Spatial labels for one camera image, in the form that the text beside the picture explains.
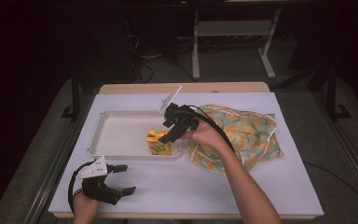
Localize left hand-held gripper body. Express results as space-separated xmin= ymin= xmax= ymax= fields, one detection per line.
xmin=76 ymin=156 xmax=124 ymax=205

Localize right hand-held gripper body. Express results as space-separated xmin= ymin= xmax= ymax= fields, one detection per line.
xmin=158 ymin=85 xmax=200 ymax=132

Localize orange yellow snack packet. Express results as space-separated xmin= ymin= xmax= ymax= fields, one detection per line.
xmin=146 ymin=129 xmax=172 ymax=157

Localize white plastic tray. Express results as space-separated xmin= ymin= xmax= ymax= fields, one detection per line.
xmin=87 ymin=109 xmax=184 ymax=161

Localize person's left hand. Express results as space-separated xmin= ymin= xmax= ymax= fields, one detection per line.
xmin=72 ymin=188 xmax=101 ymax=224

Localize person's right hand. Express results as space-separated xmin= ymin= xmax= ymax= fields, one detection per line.
xmin=181 ymin=119 xmax=231 ymax=157

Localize wooden table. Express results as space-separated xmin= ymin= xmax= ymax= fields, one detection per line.
xmin=52 ymin=81 xmax=317 ymax=220

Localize white table mat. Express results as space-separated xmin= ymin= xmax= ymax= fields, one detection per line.
xmin=48 ymin=91 xmax=324 ymax=217

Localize orange and green patterned cloth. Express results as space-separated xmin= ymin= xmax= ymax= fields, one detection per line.
xmin=186 ymin=104 xmax=284 ymax=175

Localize black metal stand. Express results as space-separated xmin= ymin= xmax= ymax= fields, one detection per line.
xmin=325 ymin=63 xmax=352 ymax=121

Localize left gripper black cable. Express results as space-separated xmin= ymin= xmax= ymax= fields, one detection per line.
xmin=67 ymin=161 xmax=95 ymax=216

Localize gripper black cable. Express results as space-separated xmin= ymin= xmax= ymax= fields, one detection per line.
xmin=185 ymin=105 xmax=237 ymax=154
xmin=67 ymin=161 xmax=95 ymax=216

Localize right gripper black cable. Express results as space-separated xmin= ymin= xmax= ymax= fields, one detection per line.
xmin=185 ymin=105 xmax=237 ymax=154

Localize aluminium rail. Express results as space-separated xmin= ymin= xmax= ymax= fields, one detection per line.
xmin=310 ymin=91 xmax=358 ymax=214
xmin=22 ymin=92 xmax=98 ymax=224

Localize bundle of floor cables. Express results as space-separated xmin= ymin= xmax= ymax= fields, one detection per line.
xmin=125 ymin=33 xmax=197 ymax=84

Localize white metal desk frame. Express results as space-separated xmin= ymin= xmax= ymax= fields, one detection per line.
xmin=191 ymin=8 xmax=282 ymax=80

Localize thin black cable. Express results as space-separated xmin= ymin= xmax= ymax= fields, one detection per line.
xmin=303 ymin=161 xmax=358 ymax=207

